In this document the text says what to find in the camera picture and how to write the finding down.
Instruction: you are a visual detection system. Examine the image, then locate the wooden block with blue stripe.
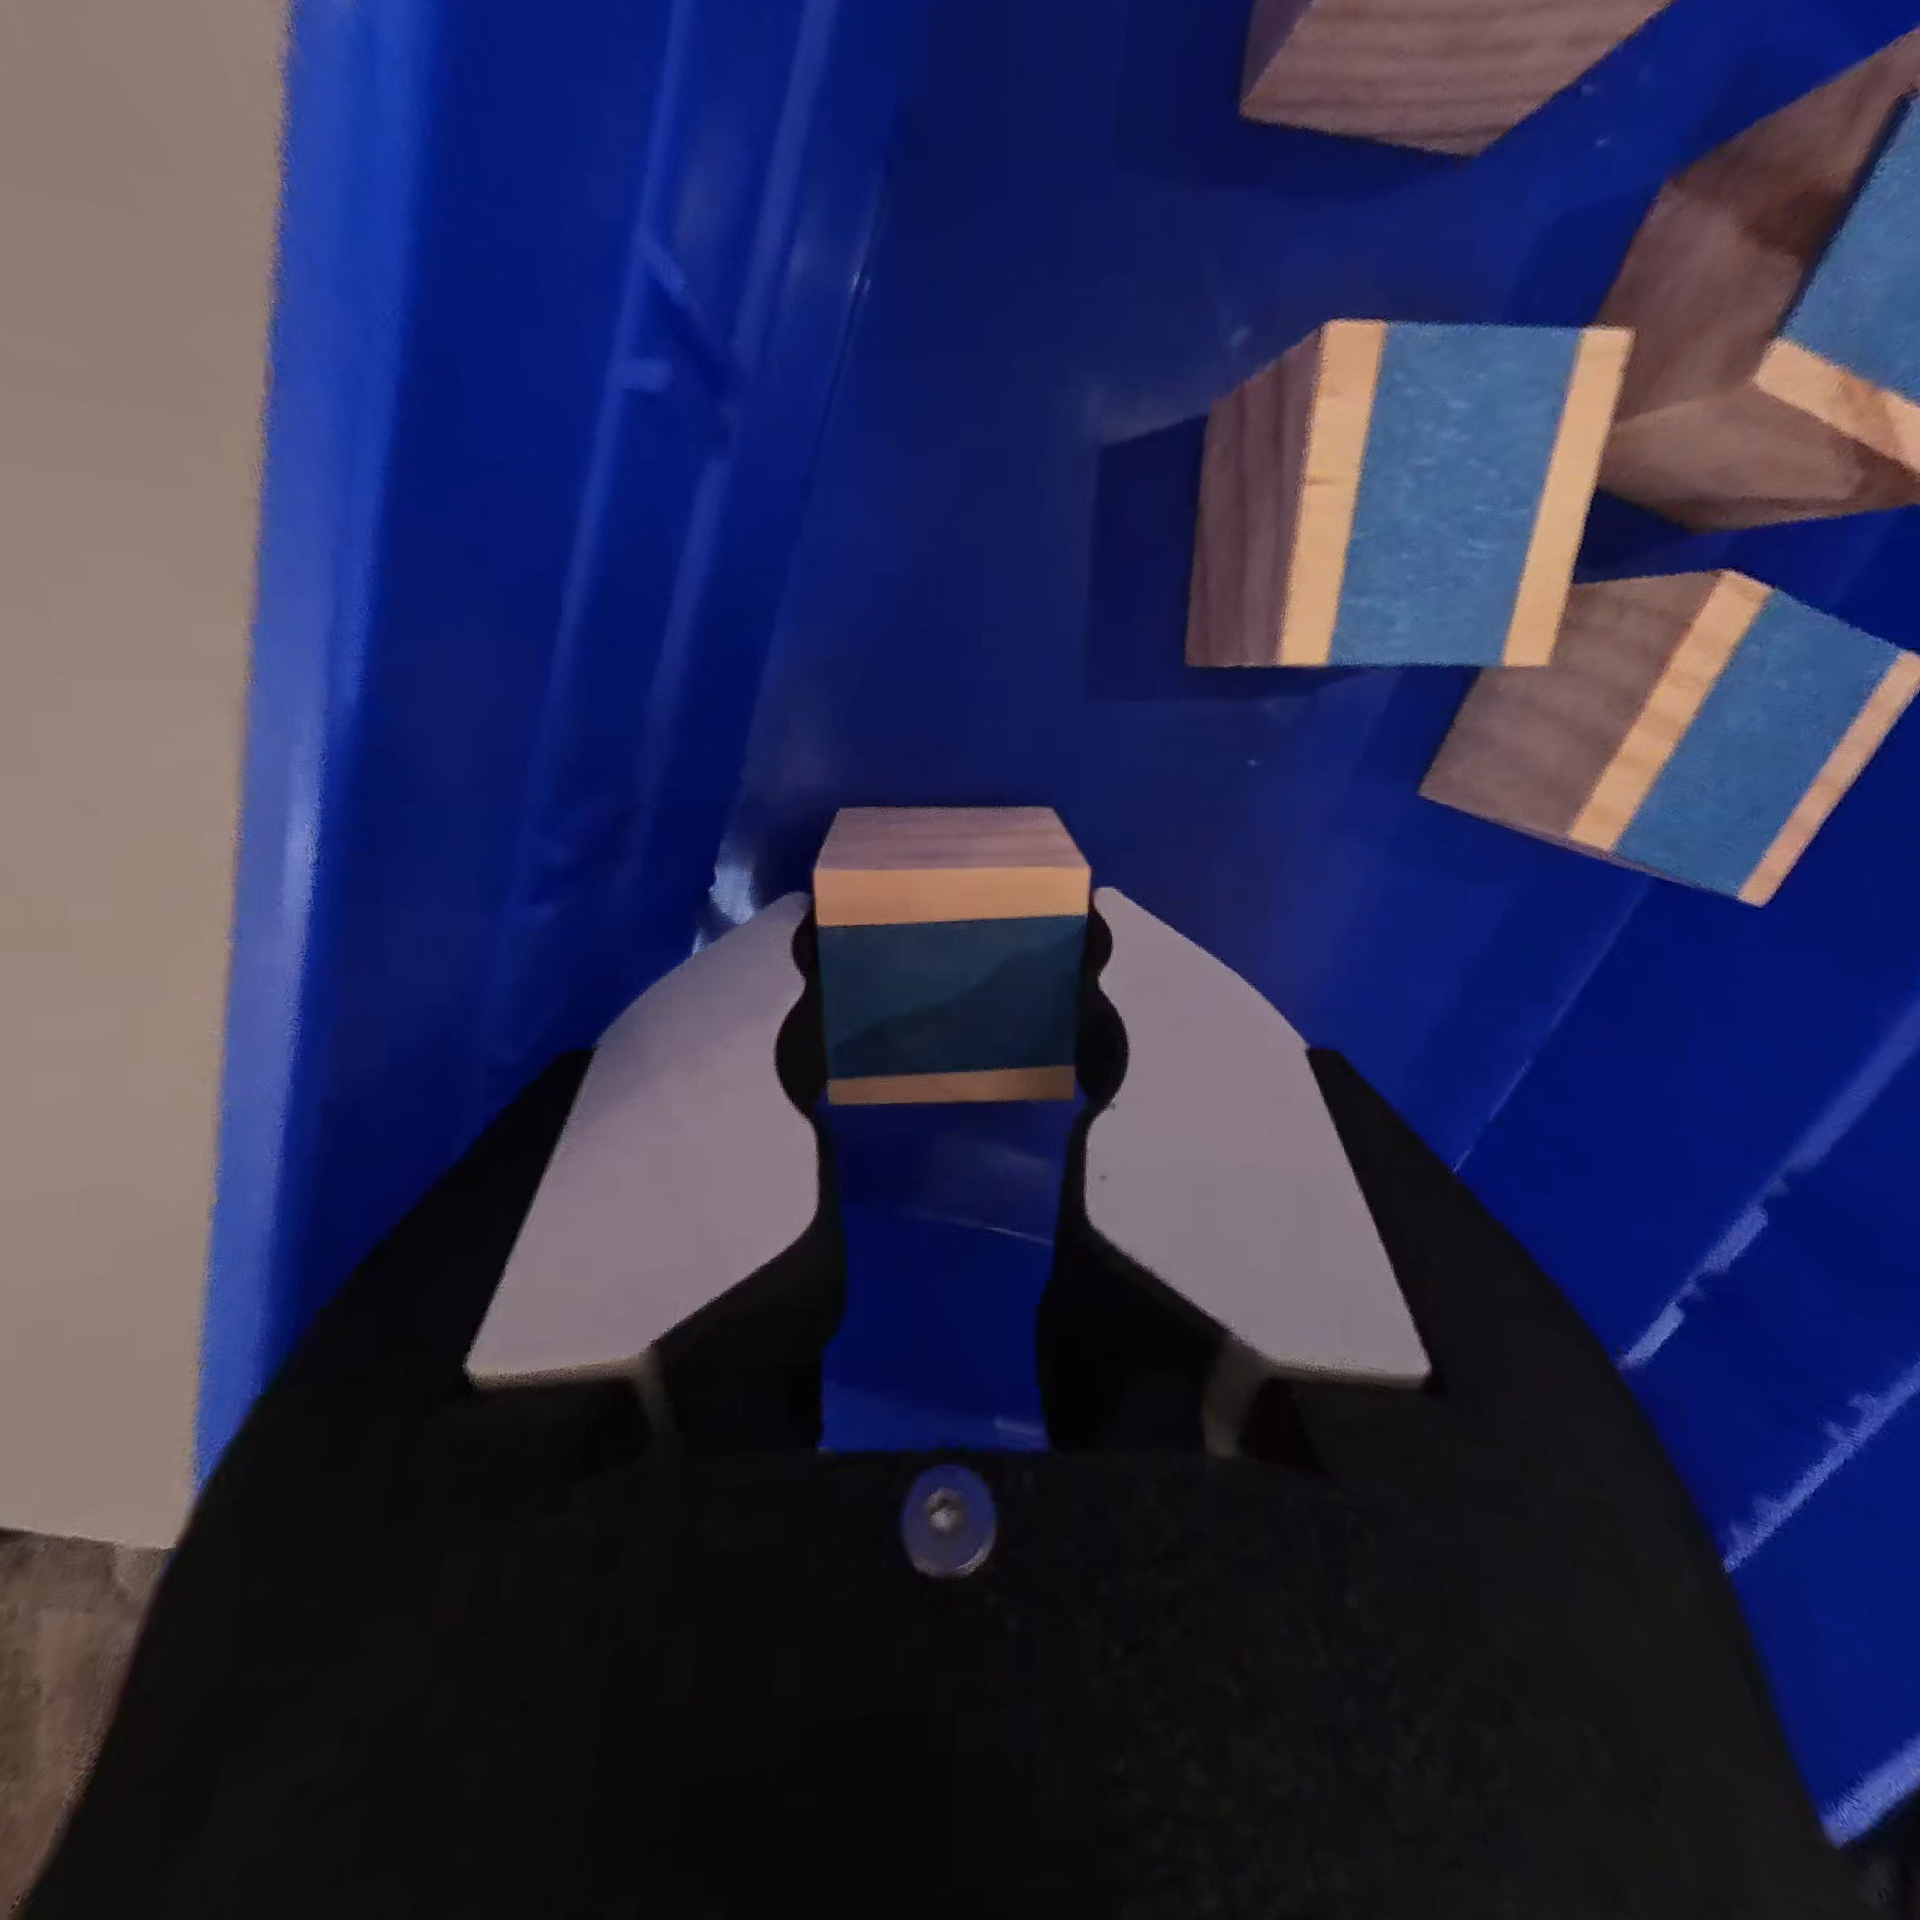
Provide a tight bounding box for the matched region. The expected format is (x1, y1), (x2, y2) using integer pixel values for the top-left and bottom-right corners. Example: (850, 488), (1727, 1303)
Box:
(1598, 30), (1920, 534)
(813, 806), (1093, 1108)
(1236, 0), (1672, 159)
(1416, 569), (1920, 910)
(1183, 320), (1637, 671)

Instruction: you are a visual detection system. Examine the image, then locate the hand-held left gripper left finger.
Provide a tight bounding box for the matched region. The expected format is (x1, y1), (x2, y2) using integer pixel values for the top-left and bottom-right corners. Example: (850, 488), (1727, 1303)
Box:
(463, 888), (847, 1464)

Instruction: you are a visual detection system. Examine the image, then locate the blue plastic bin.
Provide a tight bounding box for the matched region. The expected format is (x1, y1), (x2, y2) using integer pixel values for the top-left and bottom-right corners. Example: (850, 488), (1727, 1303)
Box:
(194, 0), (1920, 1847)

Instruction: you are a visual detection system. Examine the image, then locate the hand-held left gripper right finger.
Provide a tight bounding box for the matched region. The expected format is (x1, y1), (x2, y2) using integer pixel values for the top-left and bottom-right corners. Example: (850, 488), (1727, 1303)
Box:
(1039, 886), (1433, 1464)

